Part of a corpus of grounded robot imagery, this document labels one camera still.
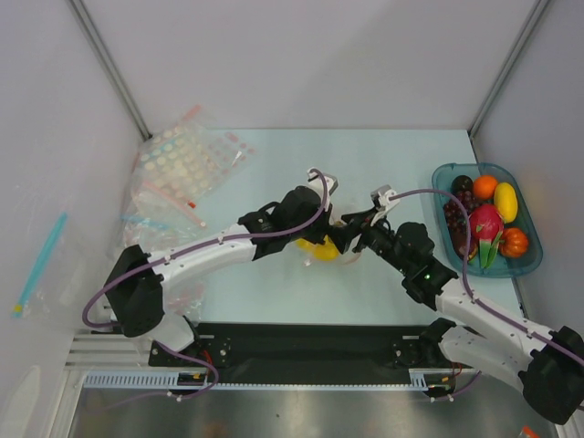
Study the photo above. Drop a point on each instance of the blue zipper bag on wall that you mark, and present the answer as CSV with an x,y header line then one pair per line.
x,y
68,271

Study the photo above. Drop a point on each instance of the yellow mango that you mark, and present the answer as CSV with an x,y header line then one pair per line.
x,y
505,201

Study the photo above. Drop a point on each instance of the white slotted cable duct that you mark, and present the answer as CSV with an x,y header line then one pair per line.
x,y
190,381

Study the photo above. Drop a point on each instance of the orange small pumpkin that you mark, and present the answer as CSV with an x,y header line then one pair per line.
x,y
514,243

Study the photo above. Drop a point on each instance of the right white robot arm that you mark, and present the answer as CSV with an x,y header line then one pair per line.
x,y
544,365

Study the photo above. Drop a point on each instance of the red apple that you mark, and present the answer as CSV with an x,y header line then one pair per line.
x,y
459,245

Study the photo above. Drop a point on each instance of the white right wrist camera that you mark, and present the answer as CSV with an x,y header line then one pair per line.
x,y
384,200

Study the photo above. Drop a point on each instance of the pink dotted zip top bag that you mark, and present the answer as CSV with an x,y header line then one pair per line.
x,y
345,205

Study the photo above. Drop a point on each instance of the aluminium frame rail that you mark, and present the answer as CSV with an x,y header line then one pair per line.
x,y
91,351

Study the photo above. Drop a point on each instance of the purple grape bunch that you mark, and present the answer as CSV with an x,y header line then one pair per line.
x,y
453,213

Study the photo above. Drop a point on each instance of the pile of zip bags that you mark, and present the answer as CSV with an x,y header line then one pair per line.
x,y
174,176

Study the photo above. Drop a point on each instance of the teal plastic fruit bin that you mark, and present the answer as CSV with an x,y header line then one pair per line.
x,y
502,267

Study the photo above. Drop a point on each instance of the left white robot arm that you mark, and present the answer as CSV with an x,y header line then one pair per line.
x,y
139,281

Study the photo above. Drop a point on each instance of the yellow banana bunch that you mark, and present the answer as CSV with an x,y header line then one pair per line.
x,y
324,252

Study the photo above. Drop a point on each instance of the pink dragon fruit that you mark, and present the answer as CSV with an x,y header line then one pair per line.
x,y
486,225

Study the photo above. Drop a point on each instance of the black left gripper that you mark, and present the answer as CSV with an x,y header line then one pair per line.
x,y
323,221

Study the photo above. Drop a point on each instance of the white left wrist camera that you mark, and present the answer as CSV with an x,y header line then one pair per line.
x,y
322,182

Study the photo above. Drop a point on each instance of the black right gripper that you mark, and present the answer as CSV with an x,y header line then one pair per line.
x,y
361,233

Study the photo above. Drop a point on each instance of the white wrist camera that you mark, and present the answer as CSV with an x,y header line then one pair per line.
x,y
322,182
384,200

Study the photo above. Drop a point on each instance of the dark plum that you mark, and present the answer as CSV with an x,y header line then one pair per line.
x,y
462,183

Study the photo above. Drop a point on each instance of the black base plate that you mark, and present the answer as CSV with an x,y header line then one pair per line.
x,y
317,353

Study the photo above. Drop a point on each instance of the orange fruit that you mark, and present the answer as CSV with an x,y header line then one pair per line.
x,y
484,187

